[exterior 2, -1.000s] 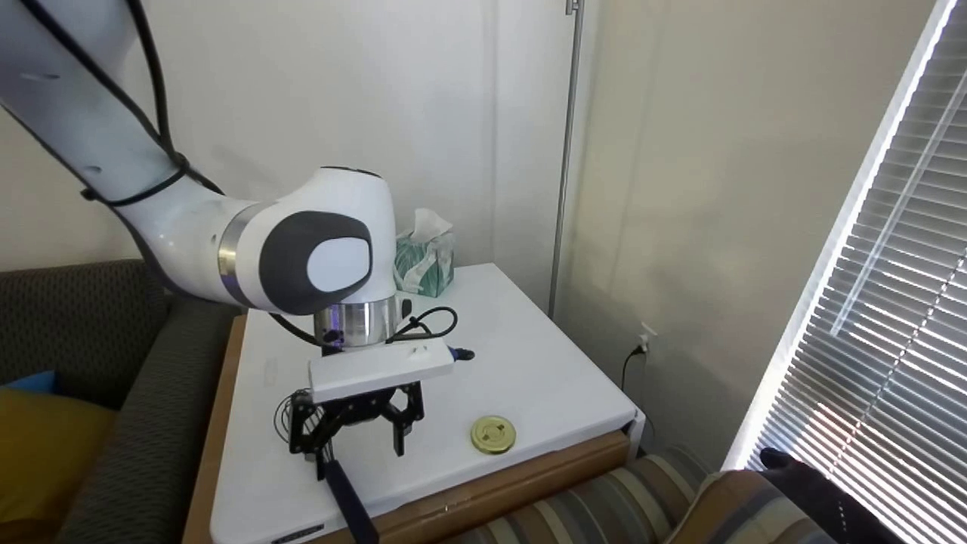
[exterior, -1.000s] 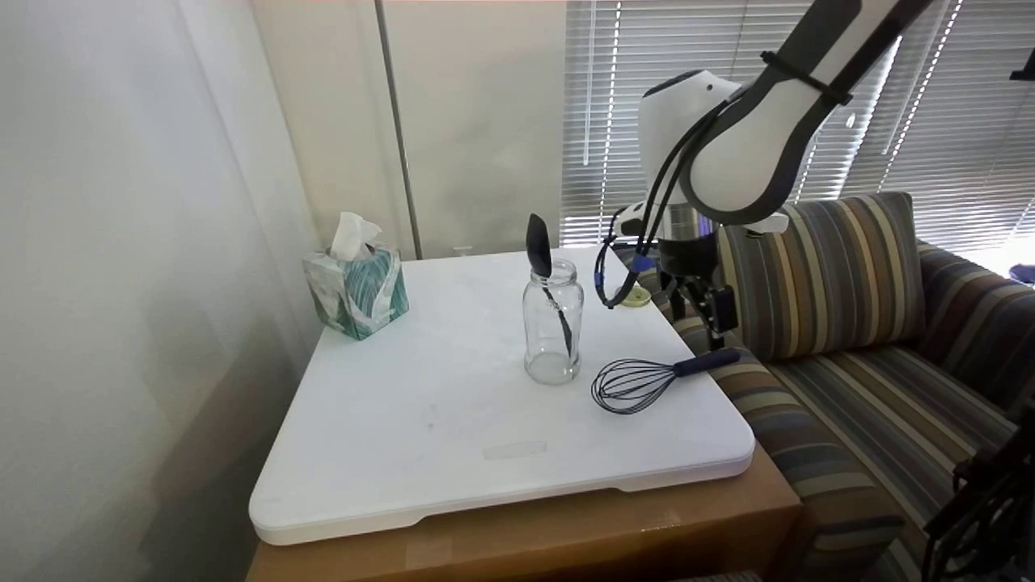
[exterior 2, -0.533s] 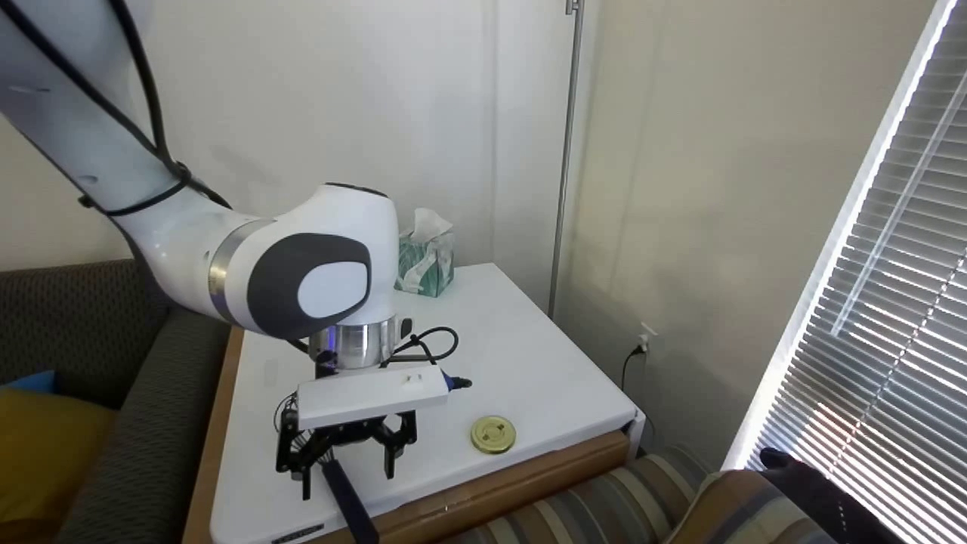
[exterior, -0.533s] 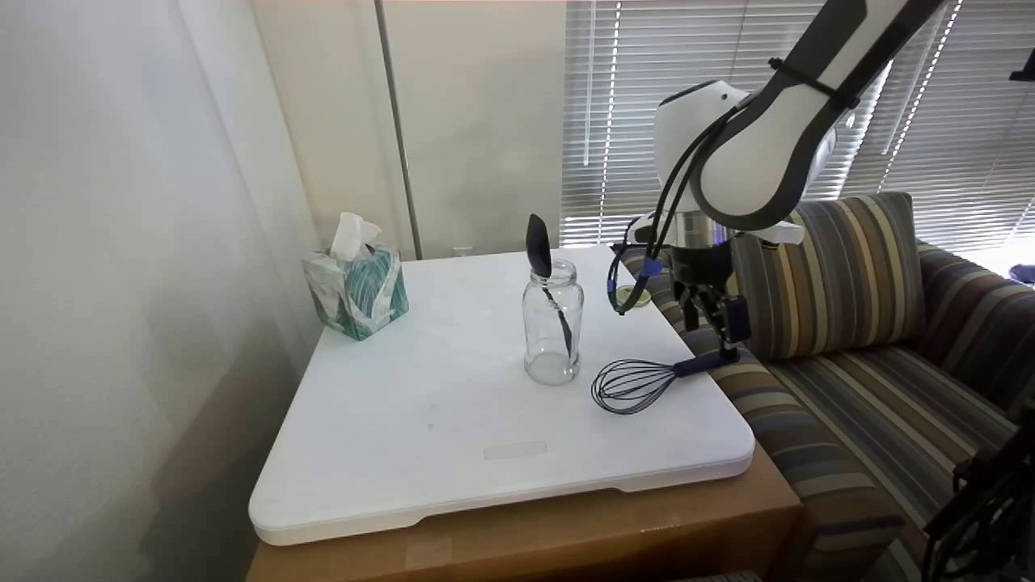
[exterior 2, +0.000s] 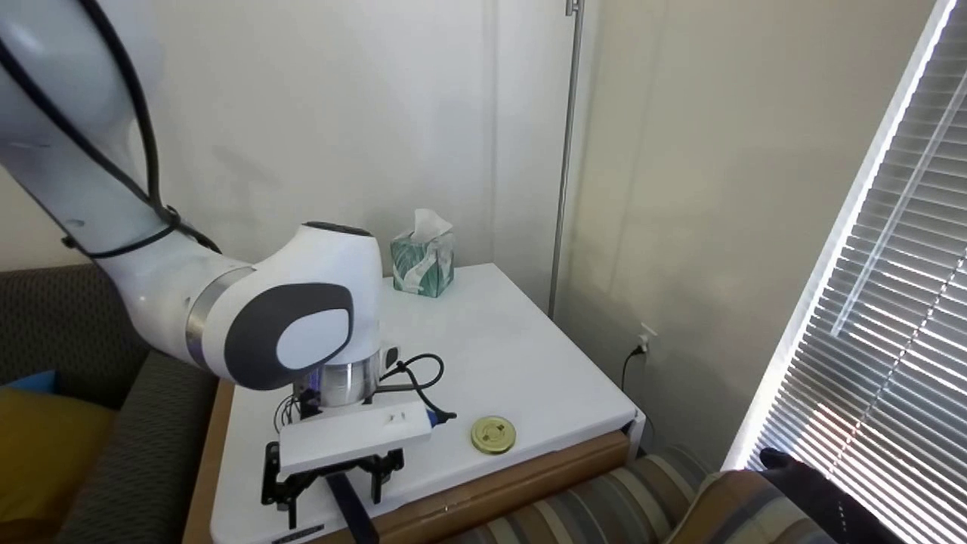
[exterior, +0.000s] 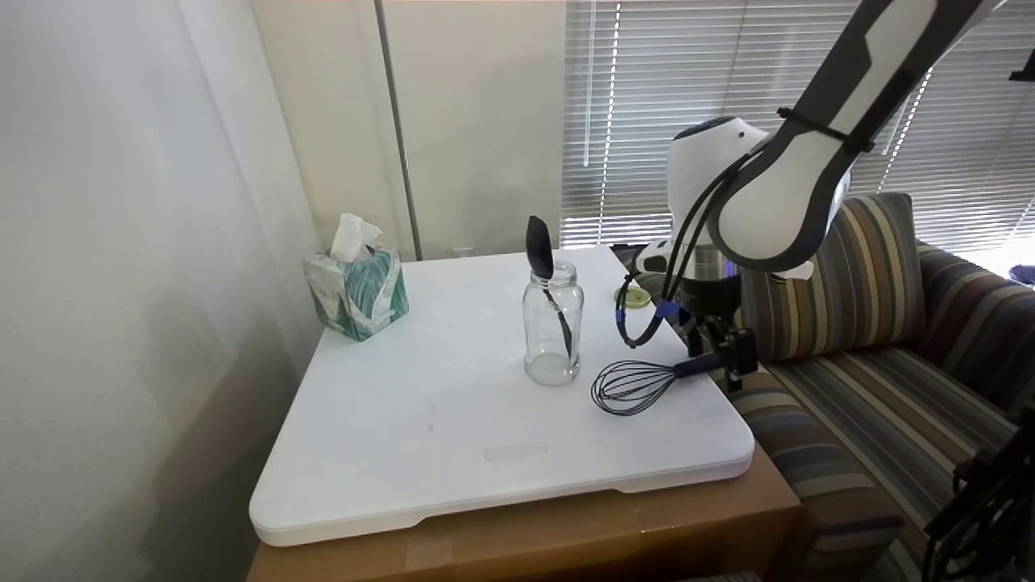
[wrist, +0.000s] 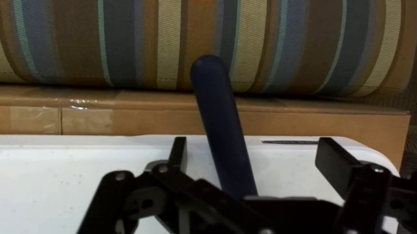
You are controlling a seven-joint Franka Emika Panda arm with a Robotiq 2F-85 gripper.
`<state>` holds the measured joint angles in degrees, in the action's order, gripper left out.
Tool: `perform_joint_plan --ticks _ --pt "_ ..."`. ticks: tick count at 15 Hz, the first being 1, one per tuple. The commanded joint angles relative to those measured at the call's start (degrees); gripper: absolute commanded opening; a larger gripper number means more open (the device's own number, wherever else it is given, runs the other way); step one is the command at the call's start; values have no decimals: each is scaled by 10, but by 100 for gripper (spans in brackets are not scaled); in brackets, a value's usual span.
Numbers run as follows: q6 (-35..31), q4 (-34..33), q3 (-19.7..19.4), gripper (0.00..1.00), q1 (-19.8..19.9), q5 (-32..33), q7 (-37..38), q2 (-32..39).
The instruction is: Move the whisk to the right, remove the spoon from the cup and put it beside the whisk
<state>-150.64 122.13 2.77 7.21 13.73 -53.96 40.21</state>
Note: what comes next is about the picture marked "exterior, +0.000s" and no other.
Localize black plastic spoon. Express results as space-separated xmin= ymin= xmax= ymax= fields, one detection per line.
xmin=524 ymin=213 xmax=578 ymax=360

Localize clear glass jar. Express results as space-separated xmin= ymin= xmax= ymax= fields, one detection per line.
xmin=520 ymin=263 xmax=590 ymax=387

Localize teal white tissue box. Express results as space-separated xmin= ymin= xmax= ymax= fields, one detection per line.
xmin=301 ymin=209 xmax=414 ymax=344

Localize gold metal jar lid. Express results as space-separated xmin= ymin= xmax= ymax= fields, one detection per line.
xmin=616 ymin=271 xmax=661 ymax=309

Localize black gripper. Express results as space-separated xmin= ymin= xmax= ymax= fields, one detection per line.
xmin=686 ymin=314 xmax=759 ymax=394

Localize thin white wall conduit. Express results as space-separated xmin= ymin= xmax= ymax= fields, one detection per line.
xmin=372 ymin=0 xmax=420 ymax=265

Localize black wire whisk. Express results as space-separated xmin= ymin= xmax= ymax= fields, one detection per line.
xmin=590 ymin=352 xmax=738 ymax=420

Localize white window blinds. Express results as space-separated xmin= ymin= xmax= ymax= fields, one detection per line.
xmin=559 ymin=0 xmax=1035 ymax=254

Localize white table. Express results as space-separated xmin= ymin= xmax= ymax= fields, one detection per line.
xmin=243 ymin=446 xmax=806 ymax=582

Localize black metal stand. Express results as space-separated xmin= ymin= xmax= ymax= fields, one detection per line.
xmin=919 ymin=423 xmax=1035 ymax=582

